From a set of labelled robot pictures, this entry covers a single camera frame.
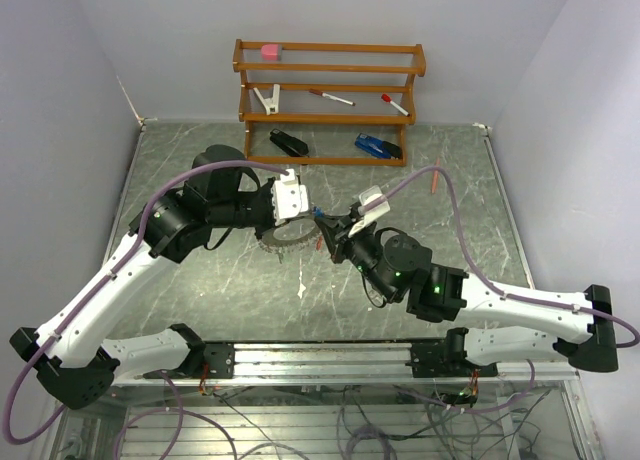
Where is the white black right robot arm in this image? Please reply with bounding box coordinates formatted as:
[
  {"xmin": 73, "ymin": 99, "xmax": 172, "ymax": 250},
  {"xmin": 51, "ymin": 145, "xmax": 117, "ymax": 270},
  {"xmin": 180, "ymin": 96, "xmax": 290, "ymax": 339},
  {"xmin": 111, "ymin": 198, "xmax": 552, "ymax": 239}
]
[{"xmin": 315, "ymin": 216, "xmax": 619, "ymax": 376}]

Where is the brown wooden shelf rack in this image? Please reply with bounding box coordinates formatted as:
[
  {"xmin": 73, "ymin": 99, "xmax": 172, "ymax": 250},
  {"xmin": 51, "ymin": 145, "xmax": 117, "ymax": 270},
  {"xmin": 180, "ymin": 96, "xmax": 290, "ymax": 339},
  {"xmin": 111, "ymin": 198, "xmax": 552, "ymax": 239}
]
[{"xmin": 232, "ymin": 38, "xmax": 428, "ymax": 168}]

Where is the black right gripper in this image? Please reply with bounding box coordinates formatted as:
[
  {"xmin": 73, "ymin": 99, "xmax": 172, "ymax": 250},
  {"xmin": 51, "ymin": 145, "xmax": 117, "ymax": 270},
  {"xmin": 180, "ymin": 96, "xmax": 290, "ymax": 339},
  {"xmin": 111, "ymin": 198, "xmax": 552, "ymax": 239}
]
[{"xmin": 316, "ymin": 212, "xmax": 397, "ymax": 301}]

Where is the large keyring with small rings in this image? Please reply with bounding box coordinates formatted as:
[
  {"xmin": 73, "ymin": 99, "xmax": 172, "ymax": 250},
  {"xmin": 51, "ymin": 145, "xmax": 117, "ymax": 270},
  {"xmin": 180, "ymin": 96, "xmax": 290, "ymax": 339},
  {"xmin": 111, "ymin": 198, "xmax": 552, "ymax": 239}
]
[{"xmin": 259, "ymin": 216, "xmax": 320, "ymax": 254}]

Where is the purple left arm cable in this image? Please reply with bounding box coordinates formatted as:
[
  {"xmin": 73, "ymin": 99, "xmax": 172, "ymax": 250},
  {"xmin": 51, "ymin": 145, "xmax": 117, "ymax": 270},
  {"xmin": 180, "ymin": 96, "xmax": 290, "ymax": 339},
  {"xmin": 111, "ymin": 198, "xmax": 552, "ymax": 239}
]
[{"xmin": 1, "ymin": 160, "xmax": 296, "ymax": 460}]

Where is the red capped white marker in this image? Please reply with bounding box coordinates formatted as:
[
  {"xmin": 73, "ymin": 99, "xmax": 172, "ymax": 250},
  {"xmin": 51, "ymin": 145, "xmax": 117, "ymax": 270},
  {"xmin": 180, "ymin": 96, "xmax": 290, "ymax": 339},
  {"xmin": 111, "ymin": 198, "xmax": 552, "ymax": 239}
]
[{"xmin": 381, "ymin": 93, "xmax": 410, "ymax": 117}]

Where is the black stapler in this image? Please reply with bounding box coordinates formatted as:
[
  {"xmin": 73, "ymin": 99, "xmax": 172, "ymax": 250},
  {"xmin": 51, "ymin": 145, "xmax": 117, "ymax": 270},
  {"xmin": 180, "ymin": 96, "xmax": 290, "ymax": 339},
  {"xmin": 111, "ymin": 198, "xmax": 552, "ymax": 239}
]
[{"xmin": 269, "ymin": 129, "xmax": 309, "ymax": 158}]

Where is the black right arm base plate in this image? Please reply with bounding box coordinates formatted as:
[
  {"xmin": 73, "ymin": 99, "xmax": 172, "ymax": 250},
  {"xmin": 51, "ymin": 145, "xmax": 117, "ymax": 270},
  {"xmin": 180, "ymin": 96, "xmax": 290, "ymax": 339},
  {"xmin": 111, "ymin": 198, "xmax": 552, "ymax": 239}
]
[{"xmin": 406, "ymin": 340, "xmax": 498, "ymax": 379}]

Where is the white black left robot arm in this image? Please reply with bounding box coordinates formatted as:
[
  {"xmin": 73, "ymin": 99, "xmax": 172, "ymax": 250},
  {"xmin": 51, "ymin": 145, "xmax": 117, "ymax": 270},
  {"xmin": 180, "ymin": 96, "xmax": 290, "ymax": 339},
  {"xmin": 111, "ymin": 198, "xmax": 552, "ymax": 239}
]
[{"xmin": 10, "ymin": 145, "xmax": 310, "ymax": 410}]

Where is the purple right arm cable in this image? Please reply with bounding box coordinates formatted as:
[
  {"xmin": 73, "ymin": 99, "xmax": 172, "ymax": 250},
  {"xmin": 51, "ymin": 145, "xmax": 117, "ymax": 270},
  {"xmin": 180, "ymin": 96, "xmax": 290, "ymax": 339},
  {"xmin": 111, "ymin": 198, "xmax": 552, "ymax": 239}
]
[{"xmin": 369, "ymin": 167, "xmax": 640, "ymax": 415}]

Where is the aluminium mounting rail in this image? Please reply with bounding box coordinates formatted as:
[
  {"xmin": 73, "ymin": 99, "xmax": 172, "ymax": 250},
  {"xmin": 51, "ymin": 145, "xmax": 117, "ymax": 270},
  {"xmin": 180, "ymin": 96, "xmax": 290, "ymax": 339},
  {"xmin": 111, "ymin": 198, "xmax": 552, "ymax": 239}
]
[{"xmin": 134, "ymin": 342, "xmax": 576, "ymax": 381}]

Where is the blue stapler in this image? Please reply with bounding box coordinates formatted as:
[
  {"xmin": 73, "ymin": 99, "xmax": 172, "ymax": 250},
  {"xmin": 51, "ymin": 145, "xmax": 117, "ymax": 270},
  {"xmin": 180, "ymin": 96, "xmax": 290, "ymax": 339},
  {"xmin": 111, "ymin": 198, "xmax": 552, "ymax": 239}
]
[{"xmin": 354, "ymin": 133, "xmax": 403, "ymax": 159}]

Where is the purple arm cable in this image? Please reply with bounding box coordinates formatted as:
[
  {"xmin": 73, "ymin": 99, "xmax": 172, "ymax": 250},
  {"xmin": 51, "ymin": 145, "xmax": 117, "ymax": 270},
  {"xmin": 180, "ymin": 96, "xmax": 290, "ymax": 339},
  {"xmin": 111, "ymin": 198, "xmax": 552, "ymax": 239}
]
[
  {"xmin": 369, "ymin": 167, "xmax": 640, "ymax": 415},
  {"xmin": 1, "ymin": 160, "xmax": 296, "ymax": 460}
]

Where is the pink eraser block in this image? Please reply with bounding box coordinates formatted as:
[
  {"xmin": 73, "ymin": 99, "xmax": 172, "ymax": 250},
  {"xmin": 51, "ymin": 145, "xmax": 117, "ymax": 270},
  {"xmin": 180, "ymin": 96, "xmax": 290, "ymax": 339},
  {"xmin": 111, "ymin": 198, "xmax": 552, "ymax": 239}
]
[{"xmin": 260, "ymin": 43, "xmax": 282, "ymax": 62}]

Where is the orange pencil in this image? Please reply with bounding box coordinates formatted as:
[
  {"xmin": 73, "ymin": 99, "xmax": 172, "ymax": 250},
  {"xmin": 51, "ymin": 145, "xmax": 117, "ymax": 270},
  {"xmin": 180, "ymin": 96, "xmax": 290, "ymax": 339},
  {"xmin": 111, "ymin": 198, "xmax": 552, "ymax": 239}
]
[{"xmin": 430, "ymin": 157, "xmax": 440, "ymax": 195}]

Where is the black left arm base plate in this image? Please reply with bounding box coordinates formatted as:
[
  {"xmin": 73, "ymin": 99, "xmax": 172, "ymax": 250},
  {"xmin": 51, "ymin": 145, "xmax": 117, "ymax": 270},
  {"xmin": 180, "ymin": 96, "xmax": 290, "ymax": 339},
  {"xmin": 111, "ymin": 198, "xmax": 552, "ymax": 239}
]
[{"xmin": 168, "ymin": 342, "xmax": 235, "ymax": 379}]

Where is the white plastic clamp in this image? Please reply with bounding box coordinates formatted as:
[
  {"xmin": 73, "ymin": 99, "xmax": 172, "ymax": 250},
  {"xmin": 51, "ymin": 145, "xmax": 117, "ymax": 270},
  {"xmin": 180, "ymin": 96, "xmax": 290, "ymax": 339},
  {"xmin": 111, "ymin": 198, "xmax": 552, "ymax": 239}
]
[{"xmin": 252, "ymin": 84, "xmax": 281, "ymax": 115}]

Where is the red capped thin marker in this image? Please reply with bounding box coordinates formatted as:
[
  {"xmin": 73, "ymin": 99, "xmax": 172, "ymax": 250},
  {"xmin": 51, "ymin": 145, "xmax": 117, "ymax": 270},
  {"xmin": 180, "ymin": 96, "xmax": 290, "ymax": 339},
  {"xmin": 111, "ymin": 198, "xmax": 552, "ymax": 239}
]
[{"xmin": 308, "ymin": 89, "xmax": 356, "ymax": 107}]

